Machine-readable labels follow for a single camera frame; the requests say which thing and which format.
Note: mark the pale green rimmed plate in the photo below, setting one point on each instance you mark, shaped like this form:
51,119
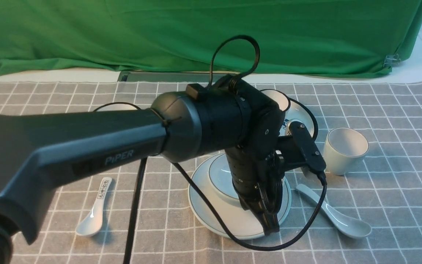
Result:
241,223

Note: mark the green backdrop cloth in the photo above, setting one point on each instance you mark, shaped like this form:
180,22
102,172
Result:
333,38

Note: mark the pale green rimmed bowl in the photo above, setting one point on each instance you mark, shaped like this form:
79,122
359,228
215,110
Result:
221,180

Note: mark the plain white ceramic spoon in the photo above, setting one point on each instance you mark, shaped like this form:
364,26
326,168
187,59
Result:
348,226

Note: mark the white spoon with characters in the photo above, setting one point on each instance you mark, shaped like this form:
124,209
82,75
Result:
93,222

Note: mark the black rimmed white cup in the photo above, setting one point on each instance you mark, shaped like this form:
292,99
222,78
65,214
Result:
280,98

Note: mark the black rimmed illustrated plate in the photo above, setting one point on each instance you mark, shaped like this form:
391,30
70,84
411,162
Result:
300,113

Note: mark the metal binder clip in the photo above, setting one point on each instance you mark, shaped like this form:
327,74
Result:
392,60

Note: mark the grey checked tablecloth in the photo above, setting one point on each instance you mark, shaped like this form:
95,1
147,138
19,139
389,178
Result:
385,189

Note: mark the black rimmed white bowl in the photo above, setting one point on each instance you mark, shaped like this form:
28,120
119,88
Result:
117,106

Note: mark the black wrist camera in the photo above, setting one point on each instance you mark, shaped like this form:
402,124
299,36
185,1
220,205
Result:
299,150

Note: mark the pale green cup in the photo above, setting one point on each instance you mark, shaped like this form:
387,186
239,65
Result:
343,149

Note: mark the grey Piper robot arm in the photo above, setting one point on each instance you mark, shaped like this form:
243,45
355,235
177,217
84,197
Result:
40,153

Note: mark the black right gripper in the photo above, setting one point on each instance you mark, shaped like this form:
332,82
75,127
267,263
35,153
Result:
257,176

